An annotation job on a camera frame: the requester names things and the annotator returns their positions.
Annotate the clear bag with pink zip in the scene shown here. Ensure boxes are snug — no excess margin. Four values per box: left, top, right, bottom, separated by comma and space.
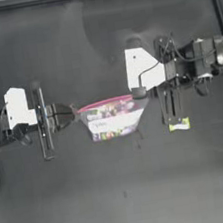
75, 91, 155, 145

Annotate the green white candy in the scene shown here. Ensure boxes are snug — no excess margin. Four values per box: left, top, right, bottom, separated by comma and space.
167, 115, 192, 133

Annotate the black camera cable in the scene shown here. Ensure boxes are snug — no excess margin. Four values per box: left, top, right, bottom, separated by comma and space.
135, 59, 168, 89

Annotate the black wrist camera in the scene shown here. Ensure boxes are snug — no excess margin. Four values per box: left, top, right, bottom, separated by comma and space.
130, 84, 149, 101

